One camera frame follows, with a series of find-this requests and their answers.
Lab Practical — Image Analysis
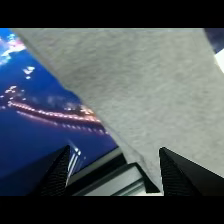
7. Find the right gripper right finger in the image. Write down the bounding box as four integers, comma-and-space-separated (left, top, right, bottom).
158, 146, 224, 197

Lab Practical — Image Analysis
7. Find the grey T-shirt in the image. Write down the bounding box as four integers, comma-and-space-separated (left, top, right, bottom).
10, 27, 224, 195

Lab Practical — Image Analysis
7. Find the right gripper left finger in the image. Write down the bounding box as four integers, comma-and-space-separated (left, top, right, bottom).
0, 144, 73, 197

